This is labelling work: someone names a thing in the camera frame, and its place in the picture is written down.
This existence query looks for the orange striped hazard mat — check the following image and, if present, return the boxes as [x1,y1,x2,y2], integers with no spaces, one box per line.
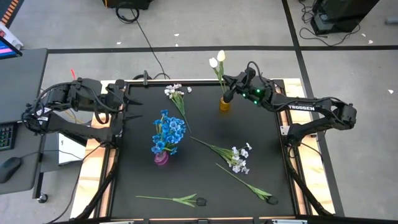
[0,0,25,29]

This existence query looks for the computer monitor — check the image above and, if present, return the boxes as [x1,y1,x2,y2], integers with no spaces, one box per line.
[0,36,23,60]

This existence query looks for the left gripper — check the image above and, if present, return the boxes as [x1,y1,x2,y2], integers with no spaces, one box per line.
[106,79,144,126]

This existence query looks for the black equipment case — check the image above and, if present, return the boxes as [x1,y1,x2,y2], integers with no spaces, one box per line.
[102,0,155,10]

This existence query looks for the yellow floor cable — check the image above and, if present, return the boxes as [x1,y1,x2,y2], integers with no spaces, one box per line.
[65,108,78,124]

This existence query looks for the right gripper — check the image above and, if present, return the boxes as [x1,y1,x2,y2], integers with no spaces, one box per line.
[221,67,269,106]

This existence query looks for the white pink box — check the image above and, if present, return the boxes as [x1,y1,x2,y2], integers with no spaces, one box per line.
[0,23,24,50]

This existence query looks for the amber glass vase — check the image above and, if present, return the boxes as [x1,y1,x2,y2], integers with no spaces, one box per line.
[219,96,231,112]

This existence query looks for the large white blossom bunch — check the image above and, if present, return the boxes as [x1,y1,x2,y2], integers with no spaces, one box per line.
[190,136,253,175]

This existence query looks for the dark tulip with green stem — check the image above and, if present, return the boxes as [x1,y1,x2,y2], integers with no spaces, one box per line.
[215,163,280,206]
[135,193,208,208]

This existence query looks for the blue artificial flower bunch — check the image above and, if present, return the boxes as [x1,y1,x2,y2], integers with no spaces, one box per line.
[150,108,187,156]

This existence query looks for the coiled black floor cable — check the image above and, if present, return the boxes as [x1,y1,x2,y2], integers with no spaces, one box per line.
[115,1,171,80]

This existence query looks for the white artificial tulip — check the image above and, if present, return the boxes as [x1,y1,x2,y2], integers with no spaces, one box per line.
[208,57,228,99]
[216,49,228,99]

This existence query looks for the purple glass vase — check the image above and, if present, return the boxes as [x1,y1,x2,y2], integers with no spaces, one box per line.
[154,151,170,167]

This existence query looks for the small white blossom bunch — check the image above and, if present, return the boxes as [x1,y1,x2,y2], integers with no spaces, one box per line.
[164,83,192,134]

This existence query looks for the black computer tower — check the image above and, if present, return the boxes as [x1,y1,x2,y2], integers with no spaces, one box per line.
[310,0,381,36]

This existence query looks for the grey rolling desk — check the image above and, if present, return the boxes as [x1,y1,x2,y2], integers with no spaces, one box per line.
[0,48,49,205]

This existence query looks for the black computer mouse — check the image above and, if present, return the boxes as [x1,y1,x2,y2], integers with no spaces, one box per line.
[0,156,22,184]

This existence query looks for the backlit computer keyboard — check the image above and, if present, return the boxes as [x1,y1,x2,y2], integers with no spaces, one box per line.
[0,123,18,152]

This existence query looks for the black metal table frame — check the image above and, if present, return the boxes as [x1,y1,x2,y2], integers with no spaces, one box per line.
[70,78,336,224]

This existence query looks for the tangled black cables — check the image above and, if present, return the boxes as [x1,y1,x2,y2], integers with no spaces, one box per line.
[297,0,362,47]

